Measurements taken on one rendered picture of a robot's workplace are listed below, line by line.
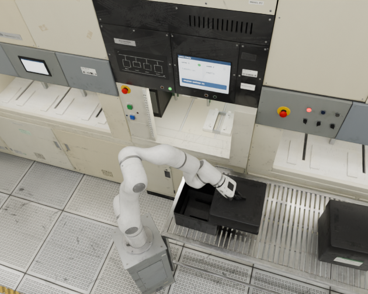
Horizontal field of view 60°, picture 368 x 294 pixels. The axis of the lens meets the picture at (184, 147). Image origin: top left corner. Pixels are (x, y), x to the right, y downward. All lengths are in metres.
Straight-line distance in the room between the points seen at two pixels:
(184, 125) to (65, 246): 1.52
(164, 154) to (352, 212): 1.15
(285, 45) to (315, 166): 1.00
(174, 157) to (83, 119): 1.37
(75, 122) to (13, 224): 1.23
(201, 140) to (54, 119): 1.21
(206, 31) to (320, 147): 1.25
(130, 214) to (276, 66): 1.03
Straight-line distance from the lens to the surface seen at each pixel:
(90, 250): 3.02
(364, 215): 2.07
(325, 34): 1.55
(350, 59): 1.62
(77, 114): 2.74
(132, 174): 1.39
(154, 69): 1.85
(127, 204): 1.61
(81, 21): 1.89
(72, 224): 3.18
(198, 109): 2.55
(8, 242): 3.36
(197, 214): 2.14
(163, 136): 2.38
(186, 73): 1.78
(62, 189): 3.41
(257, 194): 1.90
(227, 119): 2.44
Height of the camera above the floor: 2.69
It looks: 52 degrees down
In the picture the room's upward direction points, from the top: 5 degrees counter-clockwise
